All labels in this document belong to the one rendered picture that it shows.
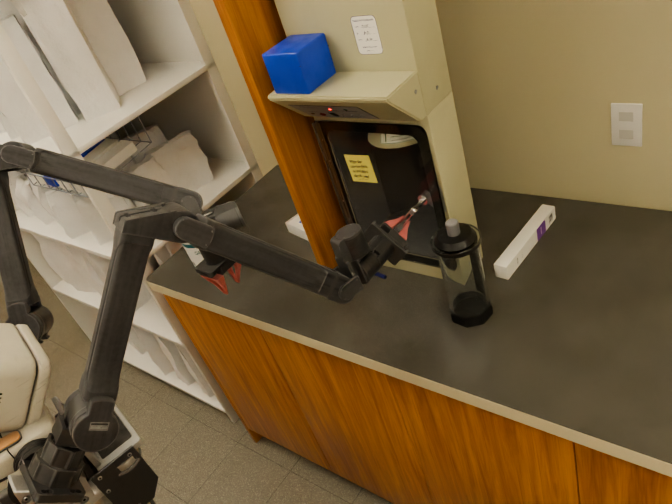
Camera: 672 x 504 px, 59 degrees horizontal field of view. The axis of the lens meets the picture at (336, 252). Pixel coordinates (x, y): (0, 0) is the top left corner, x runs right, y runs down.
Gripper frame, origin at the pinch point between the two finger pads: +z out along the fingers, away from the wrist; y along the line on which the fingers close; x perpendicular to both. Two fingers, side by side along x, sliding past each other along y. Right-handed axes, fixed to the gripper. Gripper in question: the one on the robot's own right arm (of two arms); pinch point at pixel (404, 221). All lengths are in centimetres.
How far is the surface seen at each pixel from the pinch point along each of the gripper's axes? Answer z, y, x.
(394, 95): -4.0, 17.0, -30.8
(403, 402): -21.0, -29.8, 28.0
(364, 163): 4.1, 16.1, -1.7
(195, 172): 28, 75, 94
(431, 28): 12.7, 21.2, -35.1
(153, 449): -44, 17, 177
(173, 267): -16, 47, 75
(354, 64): 5.0, 29.6, -22.0
